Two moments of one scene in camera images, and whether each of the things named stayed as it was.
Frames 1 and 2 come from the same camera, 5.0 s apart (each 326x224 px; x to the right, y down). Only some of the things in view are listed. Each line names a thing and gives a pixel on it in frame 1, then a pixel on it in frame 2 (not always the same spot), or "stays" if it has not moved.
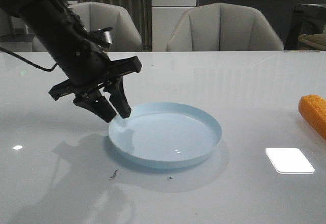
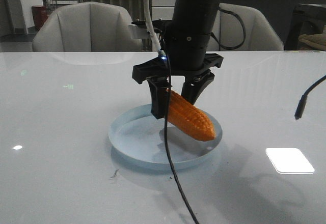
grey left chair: (98, 15) stays
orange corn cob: (313, 108) → (189, 119)
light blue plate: (164, 135) stays
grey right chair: (221, 27) stays
